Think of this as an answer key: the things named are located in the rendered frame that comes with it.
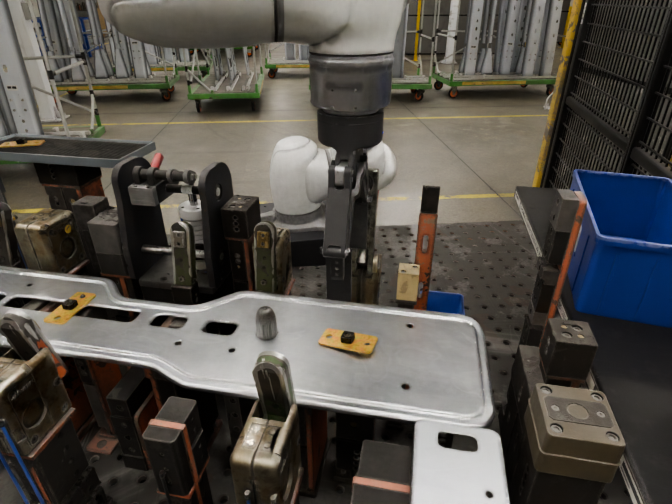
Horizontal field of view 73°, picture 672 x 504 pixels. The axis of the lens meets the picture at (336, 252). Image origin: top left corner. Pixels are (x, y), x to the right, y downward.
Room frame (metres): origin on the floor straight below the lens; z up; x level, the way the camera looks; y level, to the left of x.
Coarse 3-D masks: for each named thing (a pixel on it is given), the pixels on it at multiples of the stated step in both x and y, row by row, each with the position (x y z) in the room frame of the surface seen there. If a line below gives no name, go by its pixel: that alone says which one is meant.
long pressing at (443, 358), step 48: (0, 288) 0.67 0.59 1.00; (48, 288) 0.67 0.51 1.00; (96, 288) 0.67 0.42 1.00; (0, 336) 0.55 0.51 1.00; (48, 336) 0.54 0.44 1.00; (96, 336) 0.54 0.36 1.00; (144, 336) 0.54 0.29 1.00; (192, 336) 0.54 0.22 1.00; (240, 336) 0.54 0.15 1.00; (288, 336) 0.54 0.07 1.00; (384, 336) 0.54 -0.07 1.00; (432, 336) 0.54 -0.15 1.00; (480, 336) 0.55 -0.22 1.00; (192, 384) 0.45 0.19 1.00; (240, 384) 0.45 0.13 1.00; (336, 384) 0.45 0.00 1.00; (384, 384) 0.45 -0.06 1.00; (432, 384) 0.45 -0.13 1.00; (480, 384) 0.45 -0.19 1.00
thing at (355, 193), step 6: (360, 162) 0.51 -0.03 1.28; (360, 168) 0.50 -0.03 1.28; (360, 174) 0.50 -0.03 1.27; (360, 180) 0.50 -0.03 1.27; (360, 186) 0.50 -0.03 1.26; (354, 192) 0.49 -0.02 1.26; (354, 198) 0.49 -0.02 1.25; (348, 228) 0.46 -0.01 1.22; (348, 234) 0.46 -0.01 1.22; (348, 240) 0.45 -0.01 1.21; (348, 246) 0.45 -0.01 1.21; (348, 252) 0.45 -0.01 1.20
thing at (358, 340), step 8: (328, 328) 0.56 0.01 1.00; (336, 336) 0.54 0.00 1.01; (344, 336) 0.52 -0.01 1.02; (352, 336) 0.52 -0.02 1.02; (360, 336) 0.53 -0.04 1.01; (368, 336) 0.53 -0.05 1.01; (320, 344) 0.52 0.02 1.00; (328, 344) 0.52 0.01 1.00; (336, 344) 0.52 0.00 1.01; (344, 344) 0.52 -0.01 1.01; (352, 344) 0.52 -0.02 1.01; (360, 344) 0.51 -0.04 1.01; (360, 352) 0.50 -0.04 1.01; (368, 352) 0.50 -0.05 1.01
